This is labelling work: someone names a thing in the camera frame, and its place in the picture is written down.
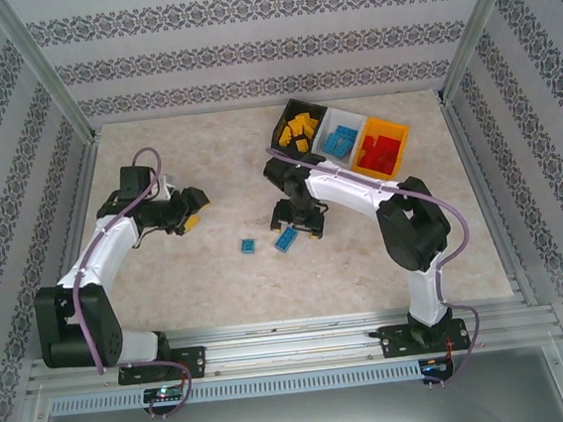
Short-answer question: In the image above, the sheet metal shelf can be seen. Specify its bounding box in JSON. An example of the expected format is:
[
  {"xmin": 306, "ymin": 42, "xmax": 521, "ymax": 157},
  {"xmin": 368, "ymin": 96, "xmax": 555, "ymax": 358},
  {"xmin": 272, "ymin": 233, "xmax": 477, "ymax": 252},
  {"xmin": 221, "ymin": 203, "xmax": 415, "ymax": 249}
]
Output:
[{"xmin": 0, "ymin": 341, "xmax": 563, "ymax": 422}]

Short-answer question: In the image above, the black plastic bin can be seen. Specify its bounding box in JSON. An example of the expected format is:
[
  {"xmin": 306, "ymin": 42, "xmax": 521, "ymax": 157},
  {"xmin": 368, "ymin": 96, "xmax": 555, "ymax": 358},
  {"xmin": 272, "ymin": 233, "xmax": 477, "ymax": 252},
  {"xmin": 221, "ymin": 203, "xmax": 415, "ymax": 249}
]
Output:
[{"xmin": 264, "ymin": 95, "xmax": 334, "ymax": 166}]

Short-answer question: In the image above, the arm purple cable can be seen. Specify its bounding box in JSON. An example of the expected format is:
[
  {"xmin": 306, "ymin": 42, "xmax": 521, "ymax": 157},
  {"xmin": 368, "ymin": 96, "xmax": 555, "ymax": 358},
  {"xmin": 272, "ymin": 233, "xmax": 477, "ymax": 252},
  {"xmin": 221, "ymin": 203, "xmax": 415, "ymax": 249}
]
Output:
[
  {"xmin": 60, "ymin": 144, "xmax": 196, "ymax": 422},
  {"xmin": 263, "ymin": 129, "xmax": 489, "ymax": 406}
]

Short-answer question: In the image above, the small controller board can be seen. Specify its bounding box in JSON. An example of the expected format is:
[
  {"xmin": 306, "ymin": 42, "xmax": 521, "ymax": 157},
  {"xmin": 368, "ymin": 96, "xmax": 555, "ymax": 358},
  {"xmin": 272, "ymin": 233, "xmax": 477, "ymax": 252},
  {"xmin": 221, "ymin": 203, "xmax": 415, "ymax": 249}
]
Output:
[
  {"xmin": 142, "ymin": 384, "xmax": 187, "ymax": 405},
  {"xmin": 419, "ymin": 356, "xmax": 454, "ymax": 376}
]

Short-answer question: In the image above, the aluminium frame post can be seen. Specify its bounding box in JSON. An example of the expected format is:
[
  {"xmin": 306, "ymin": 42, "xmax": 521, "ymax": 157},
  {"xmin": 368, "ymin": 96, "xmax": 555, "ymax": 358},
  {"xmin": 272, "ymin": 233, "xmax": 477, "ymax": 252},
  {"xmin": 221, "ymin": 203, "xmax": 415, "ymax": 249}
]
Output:
[
  {"xmin": 0, "ymin": 0, "xmax": 99, "ymax": 152},
  {"xmin": 429, "ymin": 0, "xmax": 535, "ymax": 107}
]

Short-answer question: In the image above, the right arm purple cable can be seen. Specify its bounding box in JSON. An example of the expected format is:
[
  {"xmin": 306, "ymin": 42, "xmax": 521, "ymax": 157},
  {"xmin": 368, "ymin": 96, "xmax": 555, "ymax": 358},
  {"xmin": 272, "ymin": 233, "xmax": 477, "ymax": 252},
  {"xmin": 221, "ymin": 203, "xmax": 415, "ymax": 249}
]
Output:
[{"xmin": 263, "ymin": 129, "xmax": 489, "ymax": 406}]

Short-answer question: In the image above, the aluminium mounting rail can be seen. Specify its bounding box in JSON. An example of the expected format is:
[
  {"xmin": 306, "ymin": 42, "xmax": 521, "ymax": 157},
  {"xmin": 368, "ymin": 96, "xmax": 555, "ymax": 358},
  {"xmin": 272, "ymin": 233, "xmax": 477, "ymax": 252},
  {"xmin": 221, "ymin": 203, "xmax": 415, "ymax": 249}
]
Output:
[{"xmin": 22, "ymin": 292, "xmax": 563, "ymax": 397}]

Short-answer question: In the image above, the white plastic bin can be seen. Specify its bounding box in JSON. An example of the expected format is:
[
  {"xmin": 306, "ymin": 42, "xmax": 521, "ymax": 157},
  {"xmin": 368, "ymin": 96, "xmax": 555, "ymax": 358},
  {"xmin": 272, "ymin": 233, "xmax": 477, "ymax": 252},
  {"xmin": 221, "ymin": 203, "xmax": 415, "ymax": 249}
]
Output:
[{"xmin": 310, "ymin": 103, "xmax": 372, "ymax": 169}]

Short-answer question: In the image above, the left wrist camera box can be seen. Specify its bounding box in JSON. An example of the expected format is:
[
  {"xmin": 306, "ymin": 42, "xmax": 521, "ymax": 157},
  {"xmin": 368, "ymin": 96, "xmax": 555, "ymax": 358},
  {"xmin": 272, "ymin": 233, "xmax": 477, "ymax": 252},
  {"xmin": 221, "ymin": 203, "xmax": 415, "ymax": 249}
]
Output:
[{"xmin": 158, "ymin": 173, "xmax": 181, "ymax": 200}]

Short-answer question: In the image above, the aluminium side rail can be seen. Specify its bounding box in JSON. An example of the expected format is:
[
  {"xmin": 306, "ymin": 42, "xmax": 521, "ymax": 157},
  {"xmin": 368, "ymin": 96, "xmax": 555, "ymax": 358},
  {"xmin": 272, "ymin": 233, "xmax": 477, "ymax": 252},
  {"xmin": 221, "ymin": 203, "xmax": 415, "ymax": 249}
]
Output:
[
  {"xmin": 23, "ymin": 131, "xmax": 121, "ymax": 358},
  {"xmin": 438, "ymin": 90, "xmax": 540, "ymax": 315}
]

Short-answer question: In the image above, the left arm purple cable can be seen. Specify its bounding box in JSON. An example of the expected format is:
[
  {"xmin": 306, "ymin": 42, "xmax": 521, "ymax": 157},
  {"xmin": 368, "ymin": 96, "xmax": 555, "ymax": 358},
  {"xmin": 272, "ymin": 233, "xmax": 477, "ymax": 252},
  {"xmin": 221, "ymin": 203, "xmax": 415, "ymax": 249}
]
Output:
[{"xmin": 60, "ymin": 144, "xmax": 196, "ymax": 422}]

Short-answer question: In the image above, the slotted grey cable duct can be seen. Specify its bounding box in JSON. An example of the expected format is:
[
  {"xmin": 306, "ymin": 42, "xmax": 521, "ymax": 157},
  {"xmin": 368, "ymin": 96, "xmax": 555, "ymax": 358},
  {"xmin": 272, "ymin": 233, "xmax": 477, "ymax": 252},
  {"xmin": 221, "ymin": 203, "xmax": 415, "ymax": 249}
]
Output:
[{"xmin": 47, "ymin": 360, "xmax": 425, "ymax": 418}]

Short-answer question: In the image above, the yellow plastic bin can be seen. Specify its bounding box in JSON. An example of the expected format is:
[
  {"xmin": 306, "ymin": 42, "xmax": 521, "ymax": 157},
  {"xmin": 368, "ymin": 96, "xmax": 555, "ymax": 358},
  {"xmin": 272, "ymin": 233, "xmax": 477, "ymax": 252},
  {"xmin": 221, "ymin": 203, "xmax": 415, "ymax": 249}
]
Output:
[{"xmin": 346, "ymin": 112, "xmax": 414, "ymax": 183}]

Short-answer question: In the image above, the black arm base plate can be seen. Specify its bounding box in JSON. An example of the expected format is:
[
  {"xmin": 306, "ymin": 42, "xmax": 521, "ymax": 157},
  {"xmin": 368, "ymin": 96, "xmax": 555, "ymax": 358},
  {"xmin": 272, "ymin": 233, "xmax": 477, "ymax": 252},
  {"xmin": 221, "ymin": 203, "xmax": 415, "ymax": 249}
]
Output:
[
  {"xmin": 376, "ymin": 316, "xmax": 474, "ymax": 361},
  {"xmin": 115, "ymin": 345, "xmax": 209, "ymax": 387}
]

